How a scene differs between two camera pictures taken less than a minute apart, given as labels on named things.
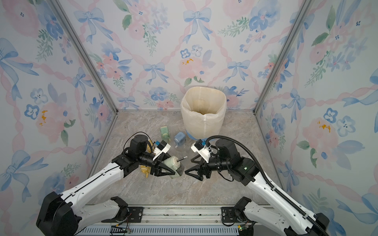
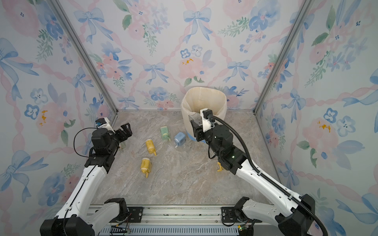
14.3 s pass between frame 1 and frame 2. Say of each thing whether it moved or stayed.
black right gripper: moved
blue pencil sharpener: stayed
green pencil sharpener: stayed
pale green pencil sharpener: moved
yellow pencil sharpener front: stayed
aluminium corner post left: stayed
